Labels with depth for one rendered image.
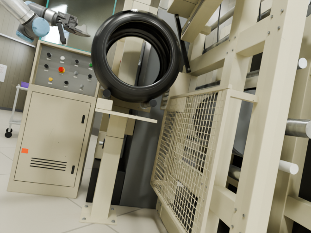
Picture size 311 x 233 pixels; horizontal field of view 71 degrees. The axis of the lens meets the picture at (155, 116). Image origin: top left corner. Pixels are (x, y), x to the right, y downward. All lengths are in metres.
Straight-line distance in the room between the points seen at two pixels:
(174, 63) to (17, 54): 10.73
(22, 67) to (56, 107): 9.86
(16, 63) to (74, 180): 10.00
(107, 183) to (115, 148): 0.27
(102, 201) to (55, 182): 0.52
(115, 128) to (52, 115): 0.61
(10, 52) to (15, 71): 0.83
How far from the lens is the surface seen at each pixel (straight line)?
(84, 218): 1.79
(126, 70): 1.69
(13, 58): 11.74
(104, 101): 1.29
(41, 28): 1.35
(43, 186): 2.15
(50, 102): 2.04
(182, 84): 1.70
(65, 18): 1.50
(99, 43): 1.34
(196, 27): 1.66
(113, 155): 1.69
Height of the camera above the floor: 0.80
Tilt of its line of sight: 1 degrees up
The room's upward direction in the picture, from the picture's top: 11 degrees clockwise
